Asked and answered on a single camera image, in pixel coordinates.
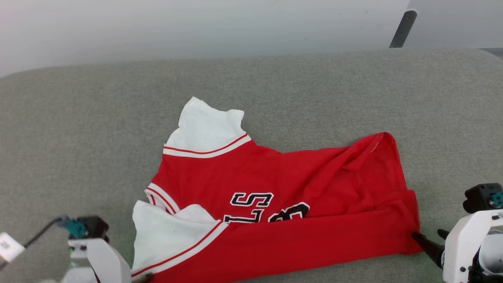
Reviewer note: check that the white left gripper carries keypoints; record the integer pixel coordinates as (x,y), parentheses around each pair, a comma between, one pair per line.
(102,263)

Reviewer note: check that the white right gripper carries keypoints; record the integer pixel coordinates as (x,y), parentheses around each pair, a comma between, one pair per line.
(459,251)

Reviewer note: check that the red and white jersey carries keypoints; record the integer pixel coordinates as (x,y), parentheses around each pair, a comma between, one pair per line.
(275,177)

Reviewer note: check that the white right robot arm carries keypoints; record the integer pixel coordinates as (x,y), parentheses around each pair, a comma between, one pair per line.
(493,251)

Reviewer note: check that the grey fabric sofa seat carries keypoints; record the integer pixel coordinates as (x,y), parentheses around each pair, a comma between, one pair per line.
(78,137)

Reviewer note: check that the black rounded pole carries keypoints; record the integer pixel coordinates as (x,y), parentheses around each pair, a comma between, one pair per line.
(404,28)

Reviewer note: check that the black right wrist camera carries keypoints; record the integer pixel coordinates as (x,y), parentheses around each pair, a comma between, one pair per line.
(477,198)

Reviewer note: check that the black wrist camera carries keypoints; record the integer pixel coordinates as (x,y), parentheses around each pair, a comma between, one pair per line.
(477,198)
(96,227)

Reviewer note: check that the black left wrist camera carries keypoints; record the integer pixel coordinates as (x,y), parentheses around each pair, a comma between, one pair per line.
(96,227)

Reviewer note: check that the teal right camera connector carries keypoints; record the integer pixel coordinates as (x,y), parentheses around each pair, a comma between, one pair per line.
(498,200)

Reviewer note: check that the teal camera connector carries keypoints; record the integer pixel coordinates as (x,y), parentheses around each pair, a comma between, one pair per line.
(74,228)
(498,200)

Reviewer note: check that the teal left camera connector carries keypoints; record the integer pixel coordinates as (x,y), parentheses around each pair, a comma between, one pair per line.
(74,228)

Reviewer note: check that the white wall panel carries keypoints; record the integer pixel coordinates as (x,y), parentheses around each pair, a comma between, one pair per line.
(459,23)

